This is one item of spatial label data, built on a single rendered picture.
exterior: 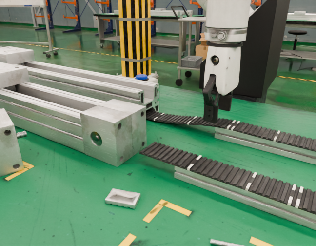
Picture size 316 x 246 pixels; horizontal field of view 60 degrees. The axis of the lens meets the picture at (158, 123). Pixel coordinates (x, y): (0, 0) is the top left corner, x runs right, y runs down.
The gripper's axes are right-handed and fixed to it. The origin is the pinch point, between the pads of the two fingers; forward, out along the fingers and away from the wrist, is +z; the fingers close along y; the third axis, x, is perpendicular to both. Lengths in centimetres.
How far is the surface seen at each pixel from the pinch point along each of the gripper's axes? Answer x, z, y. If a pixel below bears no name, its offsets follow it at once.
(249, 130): -8.0, 2.8, -0.5
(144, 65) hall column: 212, 62, 263
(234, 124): -4.0, 2.8, 0.9
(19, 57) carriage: 77, -5, -1
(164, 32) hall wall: 474, 74, 739
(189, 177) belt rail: -3.6, 4.9, -20.9
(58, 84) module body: 50, 0, -5
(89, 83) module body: 36.4, -2.1, -4.9
